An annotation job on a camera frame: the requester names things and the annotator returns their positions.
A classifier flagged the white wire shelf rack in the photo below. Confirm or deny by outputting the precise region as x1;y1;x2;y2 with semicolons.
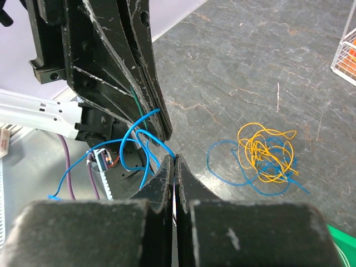
330;1;355;86

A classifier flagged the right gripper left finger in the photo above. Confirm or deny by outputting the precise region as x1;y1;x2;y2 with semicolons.
1;155;174;266

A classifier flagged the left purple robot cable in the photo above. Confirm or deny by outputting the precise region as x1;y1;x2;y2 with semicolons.
57;133;101;201

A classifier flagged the white cable duct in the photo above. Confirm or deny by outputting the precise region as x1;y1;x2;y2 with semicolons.
100;171;113;200

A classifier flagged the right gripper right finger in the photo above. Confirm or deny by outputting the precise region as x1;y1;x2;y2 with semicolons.
174;155;342;266

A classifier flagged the front green bin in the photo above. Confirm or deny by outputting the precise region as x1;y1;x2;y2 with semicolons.
328;225;356;266

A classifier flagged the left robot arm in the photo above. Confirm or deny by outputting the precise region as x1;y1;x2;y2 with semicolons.
1;1;172;146

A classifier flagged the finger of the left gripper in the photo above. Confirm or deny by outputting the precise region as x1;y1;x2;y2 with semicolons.
117;1;172;141
63;1;156;135

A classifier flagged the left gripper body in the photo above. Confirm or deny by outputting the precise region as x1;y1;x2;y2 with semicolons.
25;1;70;84

